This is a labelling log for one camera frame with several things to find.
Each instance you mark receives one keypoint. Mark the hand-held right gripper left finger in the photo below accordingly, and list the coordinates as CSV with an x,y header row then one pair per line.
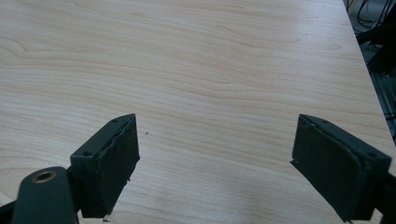
x,y
106,168

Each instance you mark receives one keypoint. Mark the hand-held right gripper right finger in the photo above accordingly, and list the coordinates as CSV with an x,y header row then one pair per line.
x,y
336,168

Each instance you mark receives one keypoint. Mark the black metal stand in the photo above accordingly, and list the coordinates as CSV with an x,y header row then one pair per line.
x,y
381,46

